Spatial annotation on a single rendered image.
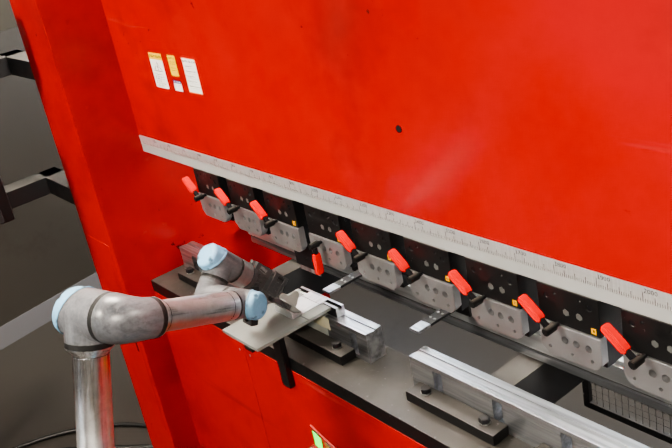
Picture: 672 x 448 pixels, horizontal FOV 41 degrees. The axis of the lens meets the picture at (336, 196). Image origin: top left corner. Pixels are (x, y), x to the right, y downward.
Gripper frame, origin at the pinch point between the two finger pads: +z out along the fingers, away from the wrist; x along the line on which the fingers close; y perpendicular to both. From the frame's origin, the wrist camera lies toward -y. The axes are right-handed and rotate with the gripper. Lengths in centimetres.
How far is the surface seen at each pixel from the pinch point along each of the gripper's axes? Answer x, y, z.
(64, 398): 190, -80, 65
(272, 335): -6.0, -8.8, -6.6
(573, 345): -98, 17, -14
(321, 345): -8.9, -5.0, 9.2
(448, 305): -62, 16, -11
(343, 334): -14.1, 0.6, 10.0
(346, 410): -25.8, -17.7, 12.5
